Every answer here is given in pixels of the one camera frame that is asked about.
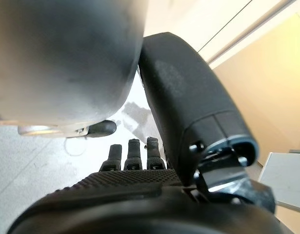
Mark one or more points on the white panel at right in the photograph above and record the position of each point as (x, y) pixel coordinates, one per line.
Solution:
(284, 180)

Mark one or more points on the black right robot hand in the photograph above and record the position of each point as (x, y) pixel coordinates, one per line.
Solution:
(179, 97)

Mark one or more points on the white door frame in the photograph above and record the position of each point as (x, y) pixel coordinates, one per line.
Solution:
(252, 31)

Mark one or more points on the silver and black robot foot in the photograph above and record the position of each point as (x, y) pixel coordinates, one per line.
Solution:
(66, 129)

